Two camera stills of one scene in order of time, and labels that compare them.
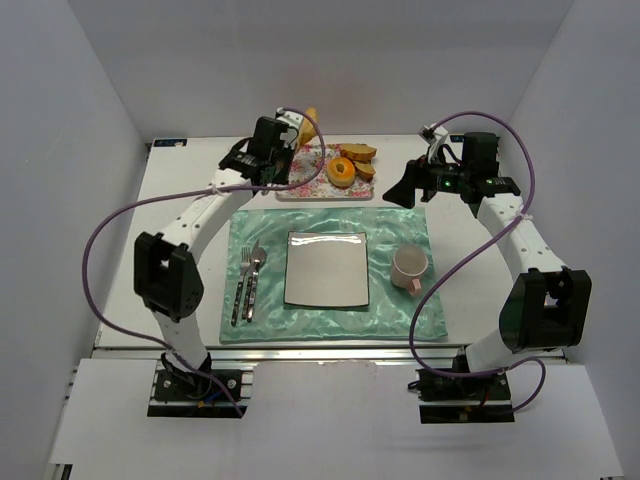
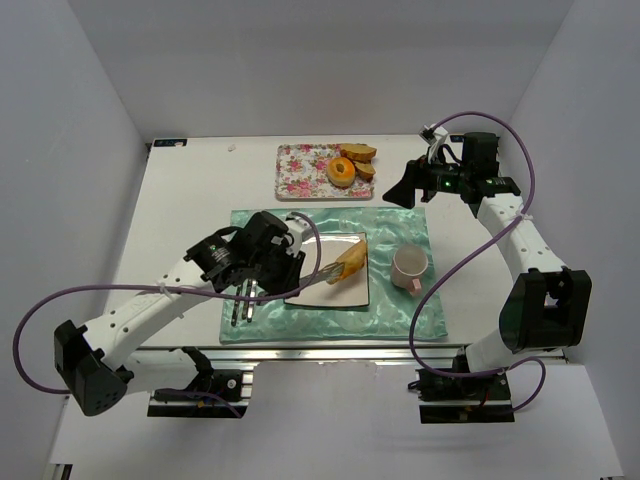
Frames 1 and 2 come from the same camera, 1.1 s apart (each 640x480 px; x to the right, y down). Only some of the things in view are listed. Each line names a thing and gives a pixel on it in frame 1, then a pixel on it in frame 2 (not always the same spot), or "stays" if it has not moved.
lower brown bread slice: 365,171 stays
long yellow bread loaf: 308,129 -> 353,261
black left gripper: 279,170 -> 282,270
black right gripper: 417,177 stays
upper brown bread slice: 360,152 stays
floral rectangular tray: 307,164 stays
